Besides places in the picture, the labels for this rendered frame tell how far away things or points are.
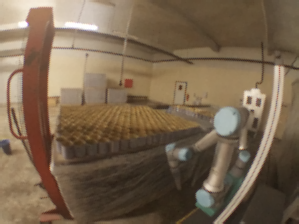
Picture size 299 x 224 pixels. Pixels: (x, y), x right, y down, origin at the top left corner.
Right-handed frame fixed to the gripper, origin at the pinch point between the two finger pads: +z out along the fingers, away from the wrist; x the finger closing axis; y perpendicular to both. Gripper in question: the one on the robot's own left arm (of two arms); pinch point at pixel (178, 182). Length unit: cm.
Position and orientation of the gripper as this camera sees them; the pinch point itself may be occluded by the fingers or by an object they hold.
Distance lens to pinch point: 100.2
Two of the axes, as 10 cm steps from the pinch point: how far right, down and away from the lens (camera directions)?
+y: -9.6, 2.4, 1.3
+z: 2.4, 9.7, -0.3
